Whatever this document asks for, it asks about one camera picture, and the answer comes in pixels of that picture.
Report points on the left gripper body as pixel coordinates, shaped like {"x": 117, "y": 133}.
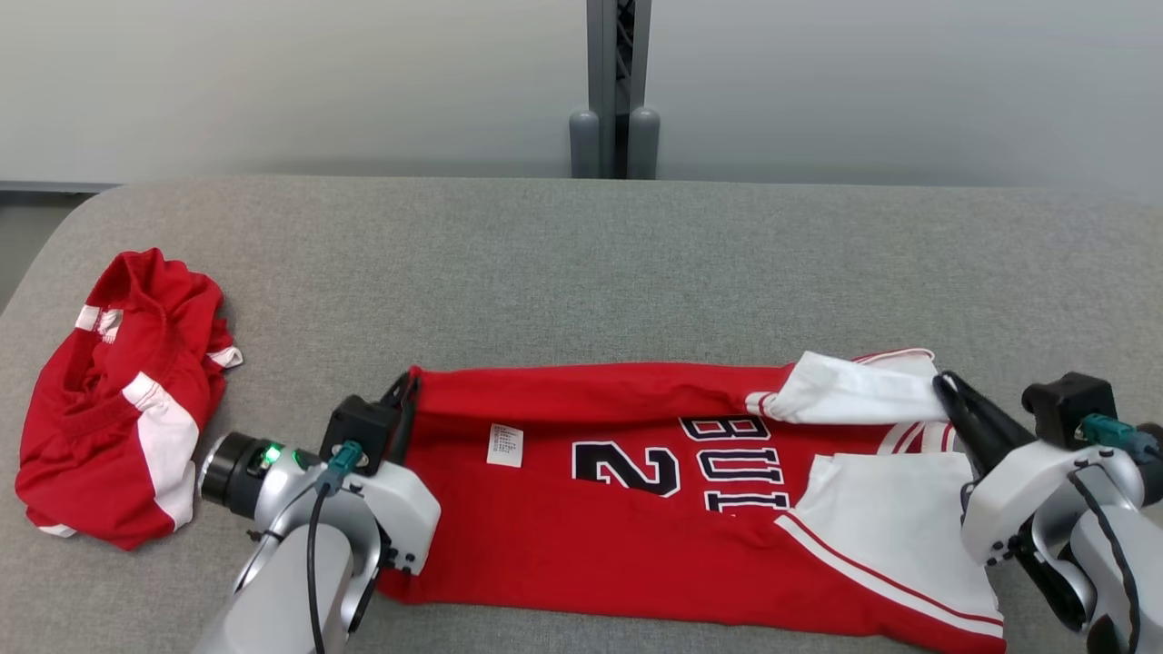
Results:
{"x": 404, "y": 513}

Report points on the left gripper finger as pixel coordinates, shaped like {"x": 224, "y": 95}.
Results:
{"x": 410, "y": 418}
{"x": 395, "y": 391}

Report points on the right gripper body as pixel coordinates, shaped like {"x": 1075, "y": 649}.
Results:
{"x": 1008, "y": 490}

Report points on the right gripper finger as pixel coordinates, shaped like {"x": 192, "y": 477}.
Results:
{"x": 972, "y": 440}
{"x": 995, "y": 418}

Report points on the red basketball jersey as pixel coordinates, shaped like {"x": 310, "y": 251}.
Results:
{"x": 563, "y": 545}

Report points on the red shorts white stripes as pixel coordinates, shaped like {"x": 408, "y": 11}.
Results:
{"x": 100, "y": 436}

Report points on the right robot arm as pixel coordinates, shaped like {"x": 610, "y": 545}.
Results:
{"x": 1104, "y": 563}

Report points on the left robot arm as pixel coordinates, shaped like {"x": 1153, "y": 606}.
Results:
{"x": 282, "y": 581}

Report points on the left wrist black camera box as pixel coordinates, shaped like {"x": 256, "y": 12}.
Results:
{"x": 359, "y": 427}

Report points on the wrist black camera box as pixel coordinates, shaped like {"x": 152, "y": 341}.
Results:
{"x": 359, "y": 427}
{"x": 1063, "y": 404}

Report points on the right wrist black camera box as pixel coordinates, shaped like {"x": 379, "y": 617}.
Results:
{"x": 1063, "y": 404}

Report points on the grey cylindrical post foot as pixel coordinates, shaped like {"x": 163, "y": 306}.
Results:
{"x": 643, "y": 145}
{"x": 584, "y": 145}

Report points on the grey metal post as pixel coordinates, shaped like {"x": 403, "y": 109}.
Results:
{"x": 600, "y": 54}

